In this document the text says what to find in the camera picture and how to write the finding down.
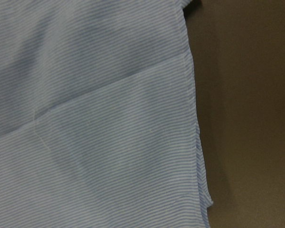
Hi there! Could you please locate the blue striped button shirt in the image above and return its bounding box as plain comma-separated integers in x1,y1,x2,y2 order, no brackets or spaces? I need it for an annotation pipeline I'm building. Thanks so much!
0,0,212,228

